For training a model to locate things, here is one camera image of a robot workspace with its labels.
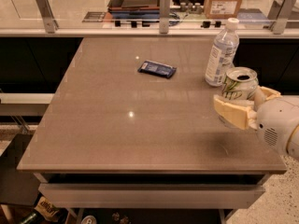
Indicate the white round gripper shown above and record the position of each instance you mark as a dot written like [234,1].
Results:
[274,123]

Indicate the white green 7up can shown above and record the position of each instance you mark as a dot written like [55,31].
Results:
[240,83]

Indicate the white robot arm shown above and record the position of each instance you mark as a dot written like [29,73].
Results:
[273,116]

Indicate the clear blue plastic bottle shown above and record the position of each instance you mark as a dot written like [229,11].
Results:
[222,53]

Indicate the green glass bottle below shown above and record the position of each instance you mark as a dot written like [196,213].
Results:
[32,218]

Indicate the brown cardboard box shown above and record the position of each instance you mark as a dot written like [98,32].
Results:
[221,9]

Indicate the dark blue snack packet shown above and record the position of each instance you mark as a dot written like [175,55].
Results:
[157,69]

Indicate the brown snack bag below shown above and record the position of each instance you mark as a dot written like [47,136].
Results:
[47,210]

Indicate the right metal glass bracket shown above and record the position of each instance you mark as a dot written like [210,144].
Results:
[285,15]

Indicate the metal glass bracket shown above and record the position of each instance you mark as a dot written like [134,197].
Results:
[164,16]
[285,15]
[50,24]

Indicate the middle metal glass bracket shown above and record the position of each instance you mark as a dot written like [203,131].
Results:
[164,16]

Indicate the left metal glass bracket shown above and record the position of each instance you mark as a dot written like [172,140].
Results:
[50,24]

